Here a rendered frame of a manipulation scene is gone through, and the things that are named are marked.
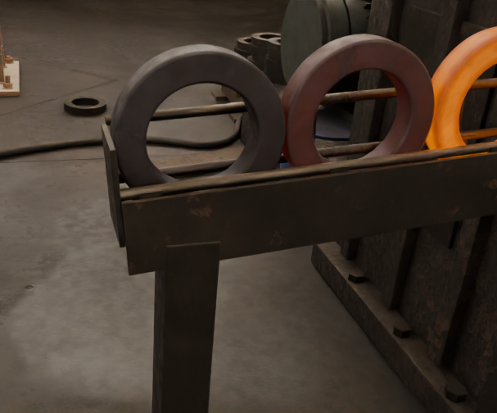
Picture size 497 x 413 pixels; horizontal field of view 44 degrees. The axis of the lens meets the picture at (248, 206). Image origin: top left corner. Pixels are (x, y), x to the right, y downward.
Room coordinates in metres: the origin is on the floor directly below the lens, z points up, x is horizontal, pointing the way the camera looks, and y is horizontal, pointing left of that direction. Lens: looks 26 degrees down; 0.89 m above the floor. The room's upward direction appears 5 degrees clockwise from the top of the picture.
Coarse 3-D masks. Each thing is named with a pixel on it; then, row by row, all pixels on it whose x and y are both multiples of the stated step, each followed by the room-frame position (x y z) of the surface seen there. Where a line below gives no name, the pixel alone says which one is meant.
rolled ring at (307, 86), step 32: (320, 64) 0.65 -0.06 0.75; (352, 64) 0.66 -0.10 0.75; (384, 64) 0.67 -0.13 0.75; (416, 64) 0.68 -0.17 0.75; (288, 96) 0.65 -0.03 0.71; (320, 96) 0.65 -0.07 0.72; (416, 96) 0.69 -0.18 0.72; (288, 128) 0.64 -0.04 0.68; (416, 128) 0.69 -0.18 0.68; (288, 160) 0.65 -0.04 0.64; (320, 160) 0.65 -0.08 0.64
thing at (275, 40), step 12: (252, 36) 2.75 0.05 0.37; (264, 36) 2.82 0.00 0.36; (276, 36) 2.83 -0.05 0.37; (240, 48) 2.93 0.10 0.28; (252, 48) 2.72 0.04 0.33; (264, 48) 2.68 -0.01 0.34; (276, 48) 2.46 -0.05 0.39; (252, 60) 2.73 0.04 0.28; (264, 60) 2.53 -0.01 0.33; (276, 60) 2.46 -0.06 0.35; (264, 72) 2.67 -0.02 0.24; (276, 72) 2.46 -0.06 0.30; (216, 96) 3.00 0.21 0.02; (228, 96) 2.96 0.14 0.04; (240, 96) 2.67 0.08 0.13
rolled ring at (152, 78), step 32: (160, 64) 0.59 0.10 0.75; (192, 64) 0.60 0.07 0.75; (224, 64) 0.61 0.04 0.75; (128, 96) 0.58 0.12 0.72; (160, 96) 0.59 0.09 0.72; (256, 96) 0.62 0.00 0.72; (128, 128) 0.58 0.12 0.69; (256, 128) 0.63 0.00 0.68; (128, 160) 0.58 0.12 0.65; (256, 160) 0.62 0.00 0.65; (192, 192) 0.60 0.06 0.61
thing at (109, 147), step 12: (108, 132) 0.60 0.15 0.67; (108, 144) 0.56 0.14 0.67; (108, 156) 0.57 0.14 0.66; (108, 168) 0.58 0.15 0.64; (108, 180) 0.60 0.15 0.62; (108, 192) 0.61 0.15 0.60; (120, 204) 0.55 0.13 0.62; (120, 216) 0.55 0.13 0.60; (120, 228) 0.55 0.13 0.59; (120, 240) 0.55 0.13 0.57
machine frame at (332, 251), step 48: (384, 0) 1.43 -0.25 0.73; (432, 0) 1.31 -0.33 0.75; (480, 0) 1.18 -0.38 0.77; (432, 48) 1.27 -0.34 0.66; (480, 96) 1.11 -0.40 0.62; (384, 240) 1.31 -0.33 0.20; (432, 240) 1.15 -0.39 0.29; (480, 240) 1.01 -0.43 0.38; (336, 288) 1.36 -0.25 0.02; (384, 288) 1.22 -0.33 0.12; (432, 288) 1.12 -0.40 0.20; (480, 288) 1.00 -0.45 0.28; (384, 336) 1.14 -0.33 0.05; (432, 336) 1.05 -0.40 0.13; (480, 336) 0.97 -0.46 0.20; (432, 384) 0.97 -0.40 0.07; (480, 384) 0.94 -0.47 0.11
